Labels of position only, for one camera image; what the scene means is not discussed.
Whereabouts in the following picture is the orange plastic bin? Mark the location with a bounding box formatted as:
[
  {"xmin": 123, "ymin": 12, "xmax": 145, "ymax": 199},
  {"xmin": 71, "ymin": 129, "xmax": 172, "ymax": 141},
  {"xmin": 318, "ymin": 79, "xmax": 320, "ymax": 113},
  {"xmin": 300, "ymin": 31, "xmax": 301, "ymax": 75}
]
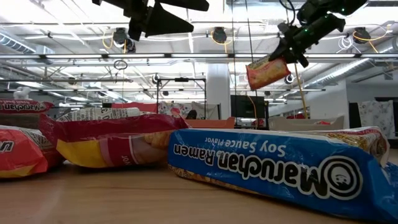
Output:
[{"xmin": 185, "ymin": 116, "xmax": 236, "ymax": 130}]

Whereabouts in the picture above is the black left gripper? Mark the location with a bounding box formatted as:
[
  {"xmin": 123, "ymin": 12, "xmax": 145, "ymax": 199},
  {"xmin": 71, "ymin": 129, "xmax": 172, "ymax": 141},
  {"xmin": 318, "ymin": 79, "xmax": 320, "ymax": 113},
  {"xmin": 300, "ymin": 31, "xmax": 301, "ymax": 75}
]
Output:
[{"xmin": 91, "ymin": 0, "xmax": 210, "ymax": 41}]

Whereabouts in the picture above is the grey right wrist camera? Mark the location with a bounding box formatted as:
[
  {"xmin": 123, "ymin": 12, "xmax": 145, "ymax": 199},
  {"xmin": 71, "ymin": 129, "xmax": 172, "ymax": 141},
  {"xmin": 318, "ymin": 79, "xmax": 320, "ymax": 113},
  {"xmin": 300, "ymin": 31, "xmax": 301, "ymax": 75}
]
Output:
[{"xmin": 277, "ymin": 22, "xmax": 292, "ymax": 35}]

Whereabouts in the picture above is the yellow hanging strap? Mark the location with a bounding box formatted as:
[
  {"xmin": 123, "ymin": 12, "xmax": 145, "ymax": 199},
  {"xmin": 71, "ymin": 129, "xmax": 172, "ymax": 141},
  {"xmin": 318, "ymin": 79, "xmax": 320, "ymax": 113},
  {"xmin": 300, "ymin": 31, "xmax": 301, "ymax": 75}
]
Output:
[{"xmin": 294, "ymin": 63, "xmax": 309, "ymax": 119}]

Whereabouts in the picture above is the black partition panel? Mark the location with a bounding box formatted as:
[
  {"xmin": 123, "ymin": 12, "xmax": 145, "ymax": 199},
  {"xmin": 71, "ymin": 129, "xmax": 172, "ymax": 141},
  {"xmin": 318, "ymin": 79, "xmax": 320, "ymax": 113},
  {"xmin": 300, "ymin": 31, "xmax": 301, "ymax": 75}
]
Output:
[{"xmin": 348, "ymin": 96, "xmax": 398, "ymax": 139}]

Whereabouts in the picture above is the black ceiling cable reel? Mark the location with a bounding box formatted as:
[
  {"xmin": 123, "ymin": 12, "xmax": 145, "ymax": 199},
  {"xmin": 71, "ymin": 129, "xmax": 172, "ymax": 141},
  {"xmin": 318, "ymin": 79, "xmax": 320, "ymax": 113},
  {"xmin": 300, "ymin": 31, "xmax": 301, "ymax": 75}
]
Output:
[
  {"xmin": 353, "ymin": 27, "xmax": 371, "ymax": 45},
  {"xmin": 111, "ymin": 27, "xmax": 129, "ymax": 45},
  {"xmin": 212, "ymin": 27, "xmax": 228, "ymax": 45}
]

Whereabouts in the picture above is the white background figure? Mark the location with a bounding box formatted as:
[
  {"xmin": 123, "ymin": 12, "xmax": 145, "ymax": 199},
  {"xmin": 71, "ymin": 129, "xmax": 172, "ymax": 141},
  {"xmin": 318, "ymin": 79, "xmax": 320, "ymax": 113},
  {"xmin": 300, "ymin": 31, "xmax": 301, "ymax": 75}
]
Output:
[{"xmin": 12, "ymin": 86, "xmax": 32, "ymax": 101}]

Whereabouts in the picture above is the black metal frame stand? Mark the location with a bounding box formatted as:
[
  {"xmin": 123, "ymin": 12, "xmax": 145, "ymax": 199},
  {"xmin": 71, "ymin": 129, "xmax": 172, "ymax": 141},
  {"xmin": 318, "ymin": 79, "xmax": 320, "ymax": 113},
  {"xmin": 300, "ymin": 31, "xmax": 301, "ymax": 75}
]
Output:
[{"xmin": 156, "ymin": 77, "xmax": 207, "ymax": 119}]

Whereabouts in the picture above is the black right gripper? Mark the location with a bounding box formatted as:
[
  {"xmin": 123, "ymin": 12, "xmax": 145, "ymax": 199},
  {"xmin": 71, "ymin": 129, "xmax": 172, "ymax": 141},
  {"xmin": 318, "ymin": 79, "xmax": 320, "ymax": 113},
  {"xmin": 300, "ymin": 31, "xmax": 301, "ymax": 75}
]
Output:
[{"xmin": 269, "ymin": 14, "xmax": 346, "ymax": 68}]

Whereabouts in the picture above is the small floral cloth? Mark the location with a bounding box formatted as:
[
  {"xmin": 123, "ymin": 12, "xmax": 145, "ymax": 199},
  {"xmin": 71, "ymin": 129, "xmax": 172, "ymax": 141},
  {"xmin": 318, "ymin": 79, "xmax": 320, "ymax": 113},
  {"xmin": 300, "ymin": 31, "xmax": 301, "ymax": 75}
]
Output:
[{"xmin": 157, "ymin": 101, "xmax": 193, "ymax": 119}]

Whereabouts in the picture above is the ribbed silver ceiling duct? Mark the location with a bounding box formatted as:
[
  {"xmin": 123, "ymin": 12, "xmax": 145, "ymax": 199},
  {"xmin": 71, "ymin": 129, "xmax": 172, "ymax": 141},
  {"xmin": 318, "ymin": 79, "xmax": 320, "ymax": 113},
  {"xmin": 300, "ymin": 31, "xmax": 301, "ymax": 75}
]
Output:
[{"xmin": 0, "ymin": 32, "xmax": 55, "ymax": 56}]

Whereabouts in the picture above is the blue soy sauce ramen packet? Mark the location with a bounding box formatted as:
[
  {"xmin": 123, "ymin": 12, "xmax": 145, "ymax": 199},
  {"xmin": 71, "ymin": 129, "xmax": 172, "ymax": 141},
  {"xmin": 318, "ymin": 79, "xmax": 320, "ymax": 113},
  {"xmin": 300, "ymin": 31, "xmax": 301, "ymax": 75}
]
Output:
[{"xmin": 167, "ymin": 126, "xmax": 398, "ymax": 222}]

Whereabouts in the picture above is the roast beef ramen packet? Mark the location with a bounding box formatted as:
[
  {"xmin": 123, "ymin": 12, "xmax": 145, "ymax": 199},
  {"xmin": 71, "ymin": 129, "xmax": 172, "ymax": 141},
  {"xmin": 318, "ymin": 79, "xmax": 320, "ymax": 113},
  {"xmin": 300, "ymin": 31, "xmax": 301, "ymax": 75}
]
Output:
[
  {"xmin": 0, "ymin": 98, "xmax": 54, "ymax": 114},
  {"xmin": 39, "ymin": 107, "xmax": 190, "ymax": 169}
]

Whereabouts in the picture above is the black hanging cable hoop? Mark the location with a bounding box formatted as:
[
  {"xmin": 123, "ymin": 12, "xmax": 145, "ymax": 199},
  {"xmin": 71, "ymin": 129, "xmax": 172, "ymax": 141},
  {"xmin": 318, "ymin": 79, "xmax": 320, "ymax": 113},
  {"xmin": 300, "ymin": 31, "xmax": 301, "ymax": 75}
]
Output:
[{"xmin": 113, "ymin": 59, "xmax": 128, "ymax": 71}]

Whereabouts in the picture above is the large floral cloth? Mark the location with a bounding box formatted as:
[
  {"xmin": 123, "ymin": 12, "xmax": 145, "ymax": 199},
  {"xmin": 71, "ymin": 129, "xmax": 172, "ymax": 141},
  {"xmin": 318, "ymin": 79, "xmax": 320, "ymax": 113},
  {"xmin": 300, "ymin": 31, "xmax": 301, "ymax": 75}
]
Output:
[{"xmin": 357, "ymin": 100, "xmax": 395, "ymax": 135}]

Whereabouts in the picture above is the orange partition panel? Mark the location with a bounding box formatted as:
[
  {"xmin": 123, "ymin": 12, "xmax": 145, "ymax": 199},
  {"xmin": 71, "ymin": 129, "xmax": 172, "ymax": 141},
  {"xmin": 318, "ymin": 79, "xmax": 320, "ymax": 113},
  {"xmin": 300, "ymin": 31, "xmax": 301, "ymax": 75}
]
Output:
[{"xmin": 111, "ymin": 101, "xmax": 159, "ymax": 114}]

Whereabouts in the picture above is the white building pillar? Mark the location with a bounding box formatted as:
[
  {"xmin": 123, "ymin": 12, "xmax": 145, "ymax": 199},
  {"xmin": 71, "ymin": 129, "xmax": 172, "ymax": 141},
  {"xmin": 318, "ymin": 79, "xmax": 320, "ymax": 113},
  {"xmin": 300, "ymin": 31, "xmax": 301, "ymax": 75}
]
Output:
[{"xmin": 206, "ymin": 63, "xmax": 231, "ymax": 121}]

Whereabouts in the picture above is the white plastic bin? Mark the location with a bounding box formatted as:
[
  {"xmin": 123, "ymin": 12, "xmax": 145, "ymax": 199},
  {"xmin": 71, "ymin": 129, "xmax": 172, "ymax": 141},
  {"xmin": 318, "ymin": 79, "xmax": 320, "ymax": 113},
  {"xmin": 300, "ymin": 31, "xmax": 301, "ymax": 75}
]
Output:
[{"xmin": 267, "ymin": 114, "xmax": 345, "ymax": 131}]

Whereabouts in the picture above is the wide silver ceiling duct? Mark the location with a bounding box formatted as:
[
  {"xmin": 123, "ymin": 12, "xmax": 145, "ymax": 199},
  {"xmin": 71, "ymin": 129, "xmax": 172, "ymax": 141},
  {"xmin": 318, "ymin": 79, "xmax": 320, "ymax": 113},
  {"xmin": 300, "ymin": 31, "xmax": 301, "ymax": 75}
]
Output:
[{"xmin": 306, "ymin": 37, "xmax": 398, "ymax": 88}]

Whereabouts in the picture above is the black monitor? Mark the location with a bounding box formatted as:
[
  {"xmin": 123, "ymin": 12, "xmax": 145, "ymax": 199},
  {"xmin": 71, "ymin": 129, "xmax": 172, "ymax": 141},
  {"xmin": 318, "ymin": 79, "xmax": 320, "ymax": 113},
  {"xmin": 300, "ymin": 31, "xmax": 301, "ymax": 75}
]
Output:
[{"xmin": 230, "ymin": 95, "xmax": 266, "ymax": 119}]

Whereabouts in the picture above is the dark grey plastic bin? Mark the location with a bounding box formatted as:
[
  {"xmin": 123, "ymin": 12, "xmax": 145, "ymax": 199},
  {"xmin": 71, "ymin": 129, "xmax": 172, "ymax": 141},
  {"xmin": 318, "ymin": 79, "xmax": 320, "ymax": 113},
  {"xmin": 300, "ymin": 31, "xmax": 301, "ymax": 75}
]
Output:
[{"xmin": 0, "ymin": 112, "xmax": 41, "ymax": 130}]

